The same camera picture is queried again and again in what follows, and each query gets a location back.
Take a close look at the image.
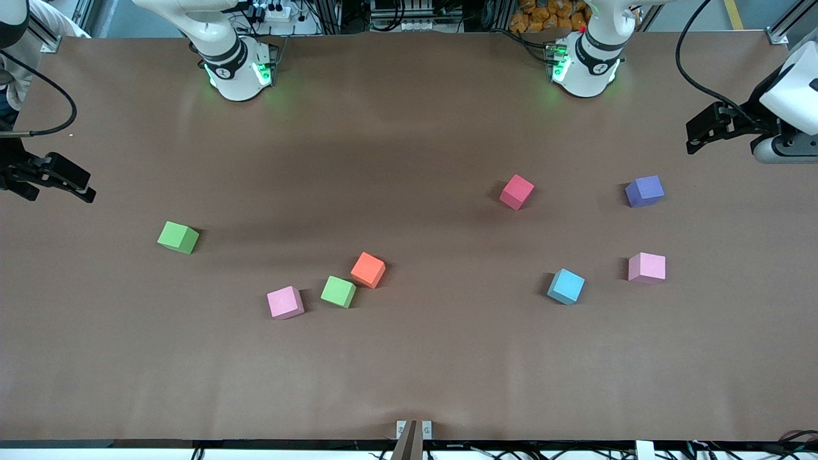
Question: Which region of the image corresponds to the orange foam cube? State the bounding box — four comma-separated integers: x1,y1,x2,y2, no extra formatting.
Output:
350,252,387,289

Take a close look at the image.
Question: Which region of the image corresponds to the electrical control unit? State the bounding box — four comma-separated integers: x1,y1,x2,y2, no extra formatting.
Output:
369,0,428,33

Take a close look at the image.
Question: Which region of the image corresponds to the purple foam cube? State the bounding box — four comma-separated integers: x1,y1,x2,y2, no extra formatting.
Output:
625,175,665,208

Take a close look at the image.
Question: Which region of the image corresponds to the silver aluminium frame profile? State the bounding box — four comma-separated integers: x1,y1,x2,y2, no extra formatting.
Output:
767,0,807,45
19,6,63,53

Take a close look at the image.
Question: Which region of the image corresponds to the pile of orange objects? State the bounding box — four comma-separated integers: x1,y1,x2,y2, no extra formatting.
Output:
509,0,589,34

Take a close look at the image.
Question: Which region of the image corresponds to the green foam cube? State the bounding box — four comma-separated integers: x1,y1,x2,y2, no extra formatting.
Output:
320,275,357,309
157,221,200,255

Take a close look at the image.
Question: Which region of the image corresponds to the brown camera pole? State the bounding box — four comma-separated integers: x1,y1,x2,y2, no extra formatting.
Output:
391,420,424,460

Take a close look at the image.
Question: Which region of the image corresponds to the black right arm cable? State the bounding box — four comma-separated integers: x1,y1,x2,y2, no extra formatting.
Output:
0,50,78,137

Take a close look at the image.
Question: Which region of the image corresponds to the white power strip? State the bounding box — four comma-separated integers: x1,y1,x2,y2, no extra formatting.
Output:
252,2,296,21

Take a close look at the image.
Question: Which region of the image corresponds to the blue foam cube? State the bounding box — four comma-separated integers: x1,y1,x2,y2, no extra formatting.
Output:
547,268,585,305

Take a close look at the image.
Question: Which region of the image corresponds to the pink foam cube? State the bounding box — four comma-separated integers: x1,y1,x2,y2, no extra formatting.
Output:
628,252,667,285
266,286,305,320

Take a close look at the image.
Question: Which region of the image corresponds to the red foam cube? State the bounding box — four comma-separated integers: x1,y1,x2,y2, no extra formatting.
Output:
499,174,536,211

